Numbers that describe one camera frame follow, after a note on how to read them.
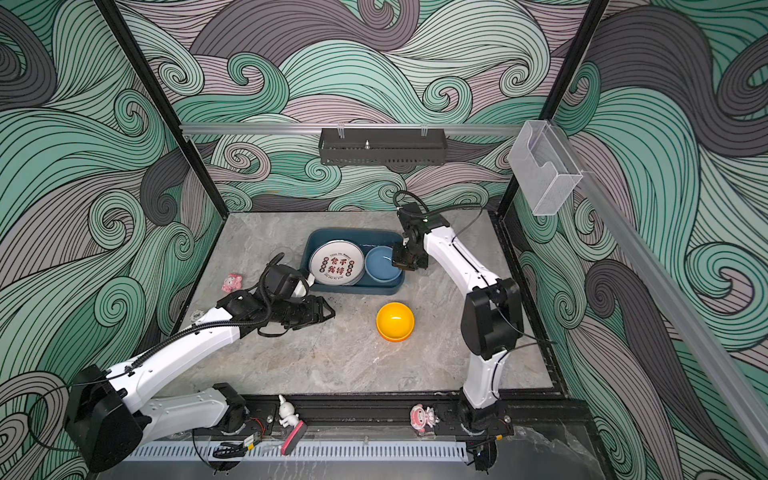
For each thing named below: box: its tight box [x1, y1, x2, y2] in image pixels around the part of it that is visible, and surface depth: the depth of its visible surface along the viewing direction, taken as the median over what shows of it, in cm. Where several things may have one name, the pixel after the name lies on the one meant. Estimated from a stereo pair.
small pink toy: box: [221, 273, 243, 294], surface depth 97 cm
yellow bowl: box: [376, 302, 415, 341], surface depth 87 cm
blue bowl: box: [364, 246, 402, 282], surface depth 89 cm
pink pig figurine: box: [410, 403, 440, 433], surface depth 73 cm
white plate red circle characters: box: [308, 240, 365, 286], surface depth 103 cm
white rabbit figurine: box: [278, 394, 299, 428], surface depth 73 cm
